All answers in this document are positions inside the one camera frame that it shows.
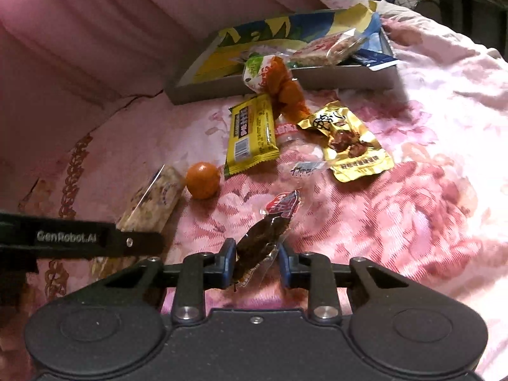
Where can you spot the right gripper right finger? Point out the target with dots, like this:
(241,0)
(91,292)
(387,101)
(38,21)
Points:
(316,274)

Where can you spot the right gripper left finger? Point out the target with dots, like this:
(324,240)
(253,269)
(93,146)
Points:
(197,274)

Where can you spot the dark brown snack packet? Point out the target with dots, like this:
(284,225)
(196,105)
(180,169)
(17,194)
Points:
(259,247)

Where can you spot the gold snack packet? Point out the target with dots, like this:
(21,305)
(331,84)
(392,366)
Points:
(351,151)

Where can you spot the clear nougat bar packet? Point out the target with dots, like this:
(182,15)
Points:
(149,211)

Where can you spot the small orange fruit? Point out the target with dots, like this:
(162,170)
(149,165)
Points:
(203,180)

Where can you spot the clear white snack packet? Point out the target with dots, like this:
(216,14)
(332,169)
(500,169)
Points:
(301,159)

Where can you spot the pink floral bedsheet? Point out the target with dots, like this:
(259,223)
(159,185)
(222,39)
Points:
(438,216)

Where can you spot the yellow snack bar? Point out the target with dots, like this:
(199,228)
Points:
(252,138)

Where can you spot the orange green snack packet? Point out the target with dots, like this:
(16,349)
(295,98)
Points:
(271,76)

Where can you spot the colourful grey tray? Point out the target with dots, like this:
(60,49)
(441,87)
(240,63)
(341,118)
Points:
(216,68)

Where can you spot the peanut brittle packet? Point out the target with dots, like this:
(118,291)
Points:
(329,50)

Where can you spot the blue snack packet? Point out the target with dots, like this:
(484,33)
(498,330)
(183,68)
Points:
(375,53)

